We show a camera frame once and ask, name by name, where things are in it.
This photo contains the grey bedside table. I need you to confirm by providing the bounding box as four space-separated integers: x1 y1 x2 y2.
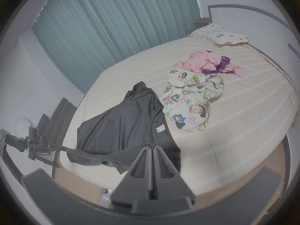
186 18 211 36

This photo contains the white printed pillow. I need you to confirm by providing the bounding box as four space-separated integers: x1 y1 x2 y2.
189 24 249 46

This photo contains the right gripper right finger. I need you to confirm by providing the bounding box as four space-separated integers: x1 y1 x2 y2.
152 146 196 205

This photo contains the white printed pyjama top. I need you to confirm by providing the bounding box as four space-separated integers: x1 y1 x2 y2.
162 68 225 133

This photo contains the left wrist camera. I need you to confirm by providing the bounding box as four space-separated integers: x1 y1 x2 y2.
28 126 40 139

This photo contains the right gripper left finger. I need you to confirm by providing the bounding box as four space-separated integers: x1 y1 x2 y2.
110 147 151 211

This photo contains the pile of clothes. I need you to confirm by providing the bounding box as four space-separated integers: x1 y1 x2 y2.
173 51 246 78

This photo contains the bed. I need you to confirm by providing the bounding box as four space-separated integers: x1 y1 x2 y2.
59 5 300 196

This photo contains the black T-shirt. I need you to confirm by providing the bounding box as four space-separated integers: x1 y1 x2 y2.
67 81 181 175

